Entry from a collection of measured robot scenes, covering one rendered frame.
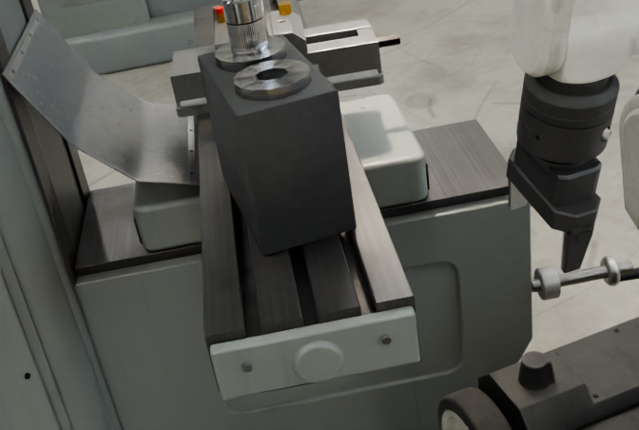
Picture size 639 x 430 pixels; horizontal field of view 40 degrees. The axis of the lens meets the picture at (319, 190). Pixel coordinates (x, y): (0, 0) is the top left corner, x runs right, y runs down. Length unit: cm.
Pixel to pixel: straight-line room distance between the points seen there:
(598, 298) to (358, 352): 155
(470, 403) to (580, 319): 113
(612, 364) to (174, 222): 72
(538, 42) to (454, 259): 82
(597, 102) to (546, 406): 55
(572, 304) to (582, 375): 109
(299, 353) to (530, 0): 43
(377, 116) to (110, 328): 61
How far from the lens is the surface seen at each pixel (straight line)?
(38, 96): 139
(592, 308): 241
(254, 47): 108
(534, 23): 78
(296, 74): 100
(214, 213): 115
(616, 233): 271
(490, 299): 163
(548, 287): 163
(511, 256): 158
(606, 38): 81
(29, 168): 140
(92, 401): 161
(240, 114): 95
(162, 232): 146
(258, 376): 96
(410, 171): 145
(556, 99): 83
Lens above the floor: 149
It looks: 30 degrees down
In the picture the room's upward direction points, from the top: 9 degrees counter-clockwise
